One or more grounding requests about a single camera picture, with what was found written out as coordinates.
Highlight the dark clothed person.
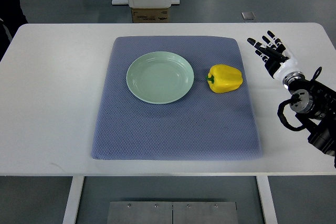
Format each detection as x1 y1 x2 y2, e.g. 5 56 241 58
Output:
1 0 28 60

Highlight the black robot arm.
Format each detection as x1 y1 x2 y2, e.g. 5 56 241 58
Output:
277 67 335 157

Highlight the yellow bell pepper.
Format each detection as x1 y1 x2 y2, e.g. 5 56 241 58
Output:
206 64 243 93

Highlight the right white table leg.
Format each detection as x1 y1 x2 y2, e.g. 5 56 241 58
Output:
256 176 278 224

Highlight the white table leg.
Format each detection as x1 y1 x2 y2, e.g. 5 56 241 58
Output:
62 176 85 224
256 176 278 224

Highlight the left white table leg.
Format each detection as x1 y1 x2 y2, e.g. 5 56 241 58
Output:
62 176 85 224

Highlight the brown cardboard box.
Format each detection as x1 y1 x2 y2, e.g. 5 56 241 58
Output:
131 8 170 23

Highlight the light green plate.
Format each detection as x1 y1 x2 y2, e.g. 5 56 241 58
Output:
126 51 194 104

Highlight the blue textured mat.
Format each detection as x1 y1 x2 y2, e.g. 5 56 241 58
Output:
91 36 262 161

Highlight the grey floor plate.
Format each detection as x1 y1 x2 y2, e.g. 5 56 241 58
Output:
241 12 256 20

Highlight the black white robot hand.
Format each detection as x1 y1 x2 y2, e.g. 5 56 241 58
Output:
247 31 299 81

